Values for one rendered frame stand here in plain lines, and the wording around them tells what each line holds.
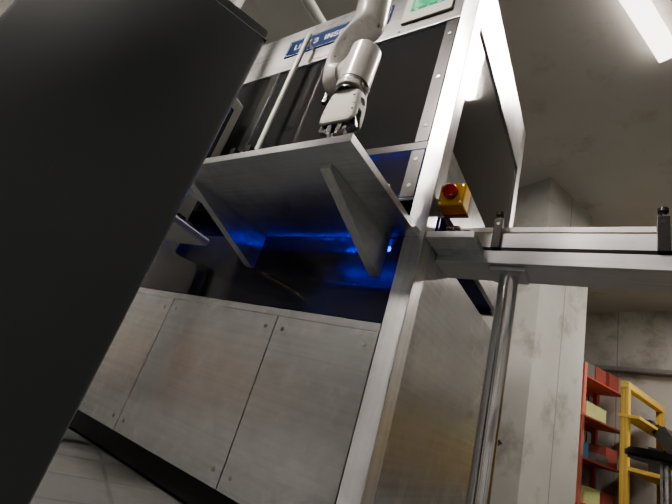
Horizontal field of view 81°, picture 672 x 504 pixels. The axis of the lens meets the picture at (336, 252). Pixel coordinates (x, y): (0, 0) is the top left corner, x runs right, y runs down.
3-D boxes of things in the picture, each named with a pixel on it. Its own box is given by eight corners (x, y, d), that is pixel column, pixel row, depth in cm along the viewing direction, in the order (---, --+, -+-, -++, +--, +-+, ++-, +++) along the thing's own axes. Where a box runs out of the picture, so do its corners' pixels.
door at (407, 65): (321, 158, 151) (362, 50, 172) (429, 143, 126) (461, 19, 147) (321, 157, 150) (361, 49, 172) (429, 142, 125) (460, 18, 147)
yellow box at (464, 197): (444, 218, 116) (448, 198, 118) (469, 218, 112) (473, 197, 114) (436, 204, 110) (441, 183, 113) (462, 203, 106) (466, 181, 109)
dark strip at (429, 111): (400, 198, 120) (447, 22, 149) (414, 197, 118) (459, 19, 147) (398, 196, 120) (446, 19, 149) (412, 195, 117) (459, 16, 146)
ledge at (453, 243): (440, 259, 118) (442, 254, 119) (485, 261, 111) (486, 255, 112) (425, 237, 108) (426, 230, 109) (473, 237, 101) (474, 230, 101)
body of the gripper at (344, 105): (374, 100, 99) (362, 135, 95) (341, 108, 105) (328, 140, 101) (361, 77, 94) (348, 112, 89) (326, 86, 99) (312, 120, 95)
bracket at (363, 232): (370, 277, 111) (381, 236, 116) (380, 277, 109) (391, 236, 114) (303, 212, 86) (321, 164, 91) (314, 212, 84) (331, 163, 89)
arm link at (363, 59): (328, 81, 101) (356, 68, 95) (343, 46, 106) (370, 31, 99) (347, 104, 106) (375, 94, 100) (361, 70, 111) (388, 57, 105)
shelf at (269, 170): (258, 245, 155) (260, 241, 156) (428, 250, 115) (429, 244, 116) (157, 171, 120) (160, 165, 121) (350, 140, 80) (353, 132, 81)
